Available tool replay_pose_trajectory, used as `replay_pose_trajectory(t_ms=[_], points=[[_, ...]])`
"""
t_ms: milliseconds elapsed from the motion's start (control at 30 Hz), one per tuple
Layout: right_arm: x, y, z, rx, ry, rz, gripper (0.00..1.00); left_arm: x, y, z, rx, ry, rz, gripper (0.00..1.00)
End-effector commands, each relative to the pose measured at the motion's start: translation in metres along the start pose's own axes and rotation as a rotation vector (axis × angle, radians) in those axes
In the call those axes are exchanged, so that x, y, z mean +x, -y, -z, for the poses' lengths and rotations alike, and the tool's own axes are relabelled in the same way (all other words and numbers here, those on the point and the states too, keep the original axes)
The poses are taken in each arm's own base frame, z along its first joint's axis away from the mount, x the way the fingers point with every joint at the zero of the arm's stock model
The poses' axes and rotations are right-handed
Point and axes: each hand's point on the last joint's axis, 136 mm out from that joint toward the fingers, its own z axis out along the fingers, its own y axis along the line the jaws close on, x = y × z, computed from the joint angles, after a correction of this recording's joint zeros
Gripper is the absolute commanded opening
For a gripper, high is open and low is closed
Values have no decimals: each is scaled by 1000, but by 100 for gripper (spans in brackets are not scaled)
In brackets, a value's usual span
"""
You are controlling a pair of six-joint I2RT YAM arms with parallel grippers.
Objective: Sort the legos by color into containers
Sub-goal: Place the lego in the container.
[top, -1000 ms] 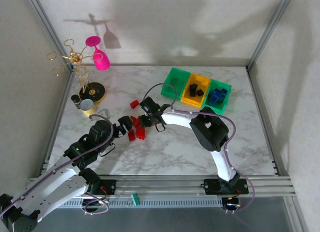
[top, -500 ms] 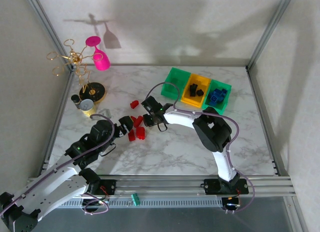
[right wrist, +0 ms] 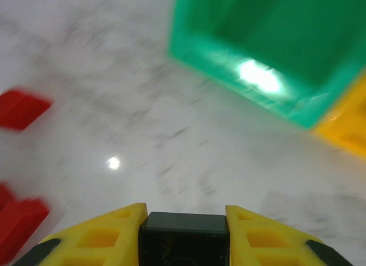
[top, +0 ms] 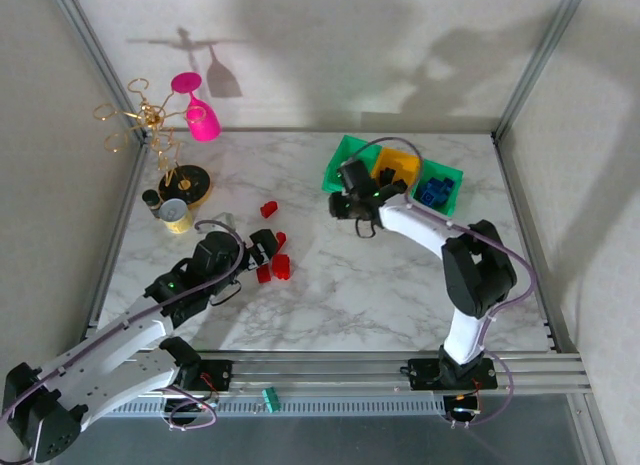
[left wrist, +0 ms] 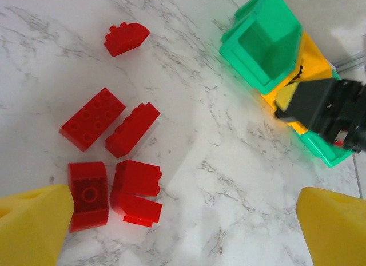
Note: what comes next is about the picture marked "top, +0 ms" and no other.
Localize green plastic bin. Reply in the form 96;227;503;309
409;158;465;218
320;133;384;195

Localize yellow plastic bin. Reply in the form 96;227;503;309
372;147;422;191

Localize yellow can silver lid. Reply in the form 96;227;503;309
158;198;195;235

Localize small black bottle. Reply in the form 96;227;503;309
141;188;162;220

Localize pink plastic wine glass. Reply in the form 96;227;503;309
170;72;222;144

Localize green terminal connector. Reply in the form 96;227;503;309
260;386;281;415

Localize right black cable loop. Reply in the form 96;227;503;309
353;217;381;240

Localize black cable loop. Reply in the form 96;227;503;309
208;278;244;307
353;217;381;240

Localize left black cable loop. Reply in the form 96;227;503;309
208;278;244;307

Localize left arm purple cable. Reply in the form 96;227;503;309
0;220;246;464

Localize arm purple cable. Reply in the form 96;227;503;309
0;220;246;464
347;136;541;429

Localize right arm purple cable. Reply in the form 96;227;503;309
347;136;541;429

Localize gold wire rack black base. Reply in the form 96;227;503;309
92;77;214;206

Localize aluminium side rail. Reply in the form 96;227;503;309
492;133;581;356
87;134;151;336

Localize aluminium mounting rail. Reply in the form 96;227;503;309
47;350;595;399

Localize grey slotted cable duct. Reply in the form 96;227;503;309
112;393;447;419

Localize aluminium frame post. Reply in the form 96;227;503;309
492;0;592;139
47;0;151;142

